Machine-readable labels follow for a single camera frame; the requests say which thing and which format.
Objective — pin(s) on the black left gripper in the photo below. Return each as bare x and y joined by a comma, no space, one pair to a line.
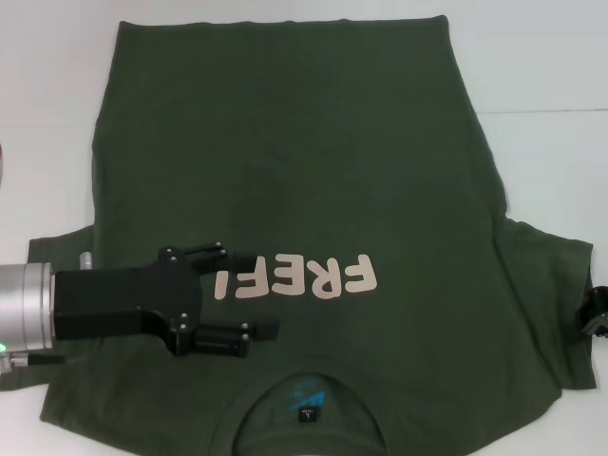
123,297

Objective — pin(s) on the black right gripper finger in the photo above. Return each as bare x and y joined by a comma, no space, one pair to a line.
599,297
594,325

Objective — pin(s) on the dark green printed t-shirt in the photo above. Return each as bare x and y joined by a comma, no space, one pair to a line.
309,166

